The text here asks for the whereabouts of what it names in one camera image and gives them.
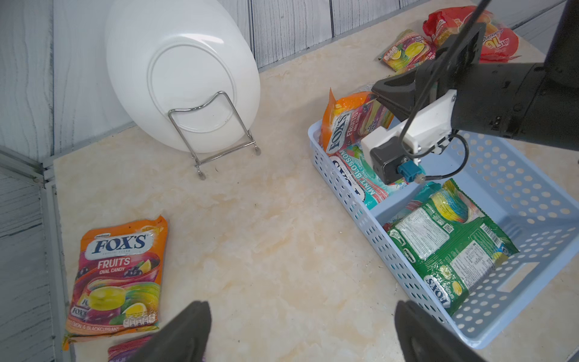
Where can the light blue plastic basket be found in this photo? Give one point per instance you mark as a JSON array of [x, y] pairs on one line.
[[527, 234]]

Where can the teal Fox's mint bag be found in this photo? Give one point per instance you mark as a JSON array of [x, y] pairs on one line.
[[352, 166], [421, 197]]

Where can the white plate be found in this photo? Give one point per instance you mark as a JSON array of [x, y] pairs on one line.
[[183, 72]]

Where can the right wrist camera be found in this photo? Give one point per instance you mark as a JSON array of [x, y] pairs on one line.
[[395, 153]]

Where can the red Lot 100 candy bag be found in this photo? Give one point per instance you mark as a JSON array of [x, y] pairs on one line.
[[500, 43]]

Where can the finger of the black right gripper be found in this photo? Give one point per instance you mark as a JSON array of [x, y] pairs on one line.
[[459, 52], [416, 88]]

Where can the orange Fox's fruits bag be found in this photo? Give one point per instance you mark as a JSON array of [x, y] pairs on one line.
[[409, 51], [349, 119]]

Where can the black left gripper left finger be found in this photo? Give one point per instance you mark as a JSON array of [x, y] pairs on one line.
[[184, 338]]

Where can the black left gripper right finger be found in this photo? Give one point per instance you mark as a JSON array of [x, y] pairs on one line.
[[422, 338]]

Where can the left aluminium corner post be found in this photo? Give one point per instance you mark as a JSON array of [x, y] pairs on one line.
[[34, 296]]

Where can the orange Fox's bag left wall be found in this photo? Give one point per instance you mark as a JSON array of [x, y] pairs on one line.
[[117, 288]]

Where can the green Fox's spring tea bag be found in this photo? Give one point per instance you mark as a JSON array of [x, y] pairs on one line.
[[452, 244]]

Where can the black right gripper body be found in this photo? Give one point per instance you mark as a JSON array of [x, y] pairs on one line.
[[520, 101]]

